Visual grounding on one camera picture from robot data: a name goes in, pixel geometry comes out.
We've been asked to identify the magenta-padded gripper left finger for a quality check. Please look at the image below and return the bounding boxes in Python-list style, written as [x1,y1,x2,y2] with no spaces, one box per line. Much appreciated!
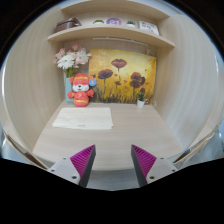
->
[47,144,97,188]

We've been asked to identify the small potted plant white pot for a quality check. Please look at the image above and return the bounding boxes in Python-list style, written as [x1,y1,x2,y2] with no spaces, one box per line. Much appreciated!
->
[136,92,148,109]

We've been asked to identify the yellow poppy painting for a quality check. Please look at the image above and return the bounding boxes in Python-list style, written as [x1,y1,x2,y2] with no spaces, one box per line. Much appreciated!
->
[88,48,157,105]

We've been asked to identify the pale blue vase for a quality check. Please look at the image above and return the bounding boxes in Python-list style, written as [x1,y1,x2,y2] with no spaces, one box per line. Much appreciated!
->
[64,77,75,105]

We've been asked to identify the red plush mouse toy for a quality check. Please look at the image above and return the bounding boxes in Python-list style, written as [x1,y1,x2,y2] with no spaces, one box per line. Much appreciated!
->
[67,73,98,108]

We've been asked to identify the cream towel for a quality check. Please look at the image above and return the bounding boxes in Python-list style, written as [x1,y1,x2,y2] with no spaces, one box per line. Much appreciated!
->
[51,106,115,131]

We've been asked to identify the pink and white flower bouquet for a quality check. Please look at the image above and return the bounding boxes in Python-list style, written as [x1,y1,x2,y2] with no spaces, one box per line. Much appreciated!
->
[54,43,92,79]

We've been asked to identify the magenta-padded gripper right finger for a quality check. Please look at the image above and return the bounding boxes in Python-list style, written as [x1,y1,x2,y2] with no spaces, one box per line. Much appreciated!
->
[130,144,178,188]

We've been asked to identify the white light bar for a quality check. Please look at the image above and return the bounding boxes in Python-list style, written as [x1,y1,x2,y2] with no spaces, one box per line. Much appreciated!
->
[92,37,148,48]

